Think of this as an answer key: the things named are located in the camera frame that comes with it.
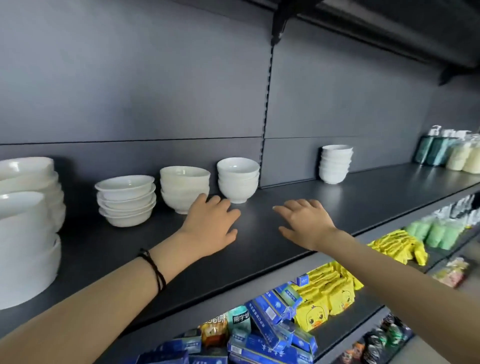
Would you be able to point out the person's right hand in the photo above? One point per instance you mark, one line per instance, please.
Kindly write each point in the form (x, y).
(307, 225)

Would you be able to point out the person's left hand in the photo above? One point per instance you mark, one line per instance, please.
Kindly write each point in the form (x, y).
(210, 228)

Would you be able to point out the deep white ceramic bowl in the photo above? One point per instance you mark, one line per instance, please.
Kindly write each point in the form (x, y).
(335, 170)
(333, 178)

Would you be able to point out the white wide-rimmed ceramic bowl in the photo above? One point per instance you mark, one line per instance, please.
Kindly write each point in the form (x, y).
(123, 183)
(127, 205)
(127, 222)
(127, 213)

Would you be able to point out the tall white ceramic bowl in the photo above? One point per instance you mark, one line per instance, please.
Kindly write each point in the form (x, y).
(18, 210)
(26, 251)
(26, 285)

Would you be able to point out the group of white bowls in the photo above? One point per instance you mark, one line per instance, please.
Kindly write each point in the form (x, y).
(292, 161)

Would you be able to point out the yellow packets shelf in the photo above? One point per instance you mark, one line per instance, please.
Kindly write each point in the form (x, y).
(318, 296)

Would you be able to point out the teal packet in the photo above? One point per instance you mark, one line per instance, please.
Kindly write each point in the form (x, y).
(240, 318)

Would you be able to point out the orange snack packet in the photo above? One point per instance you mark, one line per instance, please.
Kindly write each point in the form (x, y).
(213, 332)

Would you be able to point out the row of blue boxes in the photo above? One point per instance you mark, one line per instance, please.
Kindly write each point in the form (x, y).
(262, 318)

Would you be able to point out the narrow grey metal back panel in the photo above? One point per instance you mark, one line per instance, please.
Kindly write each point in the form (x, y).
(131, 157)

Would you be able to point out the green packets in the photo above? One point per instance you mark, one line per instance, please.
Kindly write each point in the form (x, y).
(435, 234)

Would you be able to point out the group of dark snack packets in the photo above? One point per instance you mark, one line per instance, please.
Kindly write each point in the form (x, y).
(375, 341)

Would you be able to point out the large grey metal back panel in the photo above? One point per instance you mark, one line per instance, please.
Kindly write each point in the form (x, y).
(337, 93)
(131, 75)

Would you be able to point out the row of teal pump bottles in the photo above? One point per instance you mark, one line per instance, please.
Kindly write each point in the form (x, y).
(431, 150)

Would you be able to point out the pink snack packet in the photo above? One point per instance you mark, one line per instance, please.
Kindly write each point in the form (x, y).
(452, 272)

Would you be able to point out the cream pump bottle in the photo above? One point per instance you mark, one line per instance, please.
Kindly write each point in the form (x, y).
(457, 157)
(473, 161)

